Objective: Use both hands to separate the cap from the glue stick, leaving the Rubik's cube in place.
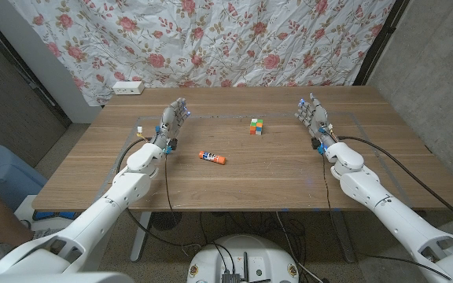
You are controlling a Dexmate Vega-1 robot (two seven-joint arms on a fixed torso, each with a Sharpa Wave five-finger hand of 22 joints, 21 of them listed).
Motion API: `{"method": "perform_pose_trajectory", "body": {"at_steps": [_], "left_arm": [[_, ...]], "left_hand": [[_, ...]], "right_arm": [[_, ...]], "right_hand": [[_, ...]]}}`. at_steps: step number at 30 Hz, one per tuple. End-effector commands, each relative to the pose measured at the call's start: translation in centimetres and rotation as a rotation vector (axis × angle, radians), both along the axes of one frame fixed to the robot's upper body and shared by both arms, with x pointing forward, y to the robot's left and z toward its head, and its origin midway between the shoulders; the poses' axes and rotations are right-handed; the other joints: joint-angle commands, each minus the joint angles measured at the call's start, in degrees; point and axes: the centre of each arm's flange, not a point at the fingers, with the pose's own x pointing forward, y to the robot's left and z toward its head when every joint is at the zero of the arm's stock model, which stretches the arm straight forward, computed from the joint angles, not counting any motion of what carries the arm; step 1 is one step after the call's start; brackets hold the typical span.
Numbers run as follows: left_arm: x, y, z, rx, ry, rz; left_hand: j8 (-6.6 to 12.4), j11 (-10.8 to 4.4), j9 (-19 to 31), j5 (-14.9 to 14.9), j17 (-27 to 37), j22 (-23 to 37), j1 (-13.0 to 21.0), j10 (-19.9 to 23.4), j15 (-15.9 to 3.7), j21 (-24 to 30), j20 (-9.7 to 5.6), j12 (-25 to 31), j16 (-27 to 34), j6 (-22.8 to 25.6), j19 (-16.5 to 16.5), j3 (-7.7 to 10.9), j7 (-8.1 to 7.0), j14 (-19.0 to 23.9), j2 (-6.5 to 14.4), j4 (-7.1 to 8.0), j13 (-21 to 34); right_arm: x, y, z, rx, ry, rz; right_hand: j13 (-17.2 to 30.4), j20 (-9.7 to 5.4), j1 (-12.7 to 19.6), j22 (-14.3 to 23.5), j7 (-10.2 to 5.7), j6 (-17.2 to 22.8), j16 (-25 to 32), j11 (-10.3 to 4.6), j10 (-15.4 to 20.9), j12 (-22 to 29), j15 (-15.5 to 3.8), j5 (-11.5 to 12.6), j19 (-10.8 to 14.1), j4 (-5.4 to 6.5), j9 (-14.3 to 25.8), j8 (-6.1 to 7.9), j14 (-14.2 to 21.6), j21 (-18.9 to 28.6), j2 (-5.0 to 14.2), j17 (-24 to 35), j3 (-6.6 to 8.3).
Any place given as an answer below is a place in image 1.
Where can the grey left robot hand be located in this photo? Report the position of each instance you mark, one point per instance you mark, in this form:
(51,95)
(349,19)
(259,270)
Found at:
(169,120)

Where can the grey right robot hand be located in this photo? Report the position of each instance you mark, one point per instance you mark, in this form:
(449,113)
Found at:
(317,118)

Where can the glue stick with orange cap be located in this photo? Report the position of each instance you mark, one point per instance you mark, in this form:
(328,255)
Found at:
(208,156)

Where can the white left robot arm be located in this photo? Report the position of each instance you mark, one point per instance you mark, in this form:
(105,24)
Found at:
(104,212)

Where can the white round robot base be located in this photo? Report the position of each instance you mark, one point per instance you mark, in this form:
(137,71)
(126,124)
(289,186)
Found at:
(242,251)

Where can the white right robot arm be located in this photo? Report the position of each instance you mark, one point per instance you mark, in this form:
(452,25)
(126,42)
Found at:
(391,212)

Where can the multicoloured Rubik's cube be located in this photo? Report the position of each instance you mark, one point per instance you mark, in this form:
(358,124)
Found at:
(256,126)

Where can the white power strip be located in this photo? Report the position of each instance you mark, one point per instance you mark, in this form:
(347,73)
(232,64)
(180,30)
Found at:
(127,87)

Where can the floral backdrop cloth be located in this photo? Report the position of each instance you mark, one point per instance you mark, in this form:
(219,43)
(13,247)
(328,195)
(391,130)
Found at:
(211,39)

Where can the black round disc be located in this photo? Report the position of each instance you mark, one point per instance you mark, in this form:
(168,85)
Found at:
(165,221)

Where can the black backdrop pole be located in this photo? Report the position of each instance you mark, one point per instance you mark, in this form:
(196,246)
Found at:
(381,39)

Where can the white table leg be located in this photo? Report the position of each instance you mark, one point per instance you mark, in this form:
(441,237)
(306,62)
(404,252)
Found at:
(140,239)

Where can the grey table leg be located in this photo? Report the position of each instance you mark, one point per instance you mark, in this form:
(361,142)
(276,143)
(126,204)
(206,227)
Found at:
(344,239)

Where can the blue flat item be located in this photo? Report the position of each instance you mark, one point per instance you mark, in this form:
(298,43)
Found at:
(53,215)

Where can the white flat board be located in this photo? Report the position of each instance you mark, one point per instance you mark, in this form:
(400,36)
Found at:
(24,208)

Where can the blue plastic bin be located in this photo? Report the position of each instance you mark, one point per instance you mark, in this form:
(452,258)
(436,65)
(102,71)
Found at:
(2,177)

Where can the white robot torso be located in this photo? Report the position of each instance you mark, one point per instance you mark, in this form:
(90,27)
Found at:
(53,278)

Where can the black metal rail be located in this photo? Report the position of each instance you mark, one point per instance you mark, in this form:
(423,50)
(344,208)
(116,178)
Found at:
(22,66)

